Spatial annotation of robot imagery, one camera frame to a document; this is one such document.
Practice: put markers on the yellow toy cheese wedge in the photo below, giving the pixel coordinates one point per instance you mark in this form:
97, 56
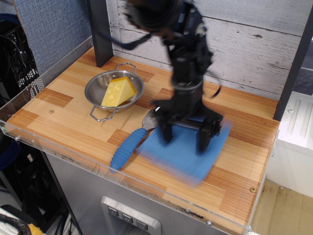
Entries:
118, 91

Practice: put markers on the small steel two-handled pan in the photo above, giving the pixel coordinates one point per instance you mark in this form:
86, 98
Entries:
96, 88

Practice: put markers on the blue towel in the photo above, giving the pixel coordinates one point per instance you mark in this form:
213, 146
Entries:
181, 157

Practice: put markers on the spoon with blue handle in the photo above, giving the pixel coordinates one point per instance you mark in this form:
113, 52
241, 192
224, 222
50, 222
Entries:
127, 147

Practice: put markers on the steel toy fridge cabinet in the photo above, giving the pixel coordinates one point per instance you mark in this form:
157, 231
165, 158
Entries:
102, 207

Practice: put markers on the clear acrylic guard rail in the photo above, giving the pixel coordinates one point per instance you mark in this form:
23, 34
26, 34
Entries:
57, 122

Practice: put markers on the white side unit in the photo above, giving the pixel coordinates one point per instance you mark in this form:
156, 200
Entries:
291, 163

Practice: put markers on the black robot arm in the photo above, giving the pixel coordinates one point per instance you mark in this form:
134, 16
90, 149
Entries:
180, 26

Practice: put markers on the left dark shelf post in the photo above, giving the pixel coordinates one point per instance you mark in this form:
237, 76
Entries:
100, 29

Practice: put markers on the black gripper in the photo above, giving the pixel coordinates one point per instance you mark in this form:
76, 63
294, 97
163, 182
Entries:
190, 58

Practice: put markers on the right dark shelf post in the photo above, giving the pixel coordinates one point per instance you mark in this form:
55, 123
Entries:
294, 71

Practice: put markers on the dark shelf post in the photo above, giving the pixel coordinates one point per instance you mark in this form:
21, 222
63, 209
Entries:
294, 71
100, 29

